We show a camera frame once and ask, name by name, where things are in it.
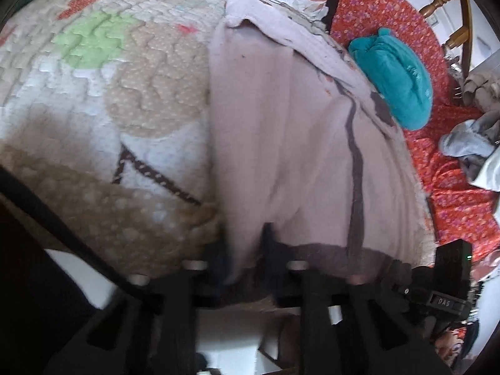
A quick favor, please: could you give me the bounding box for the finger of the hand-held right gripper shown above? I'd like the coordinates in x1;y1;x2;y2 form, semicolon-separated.
385;260;417;301

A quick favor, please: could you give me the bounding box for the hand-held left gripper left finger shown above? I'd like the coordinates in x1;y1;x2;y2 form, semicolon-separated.
58;238;237;375

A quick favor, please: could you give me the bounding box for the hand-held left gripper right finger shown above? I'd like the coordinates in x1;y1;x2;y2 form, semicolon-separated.
261;222;456;375

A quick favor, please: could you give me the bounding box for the lilac small garment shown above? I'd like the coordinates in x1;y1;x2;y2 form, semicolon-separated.
207;0;436;288

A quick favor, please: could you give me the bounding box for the grey clothes pile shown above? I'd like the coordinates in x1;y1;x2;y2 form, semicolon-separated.
438;60;500;193

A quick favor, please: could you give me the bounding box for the red floral sheet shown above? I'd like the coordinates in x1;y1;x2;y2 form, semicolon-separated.
326;0;500;260

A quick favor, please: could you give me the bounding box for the quilted patchwork blanket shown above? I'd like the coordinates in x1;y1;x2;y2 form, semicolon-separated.
0;0;391;305

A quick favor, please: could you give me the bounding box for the teal fleece cloth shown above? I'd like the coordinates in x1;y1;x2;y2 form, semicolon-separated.
347;27;433;131

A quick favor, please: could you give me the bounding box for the wooden chair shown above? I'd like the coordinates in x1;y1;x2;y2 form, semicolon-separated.
369;0;474;106

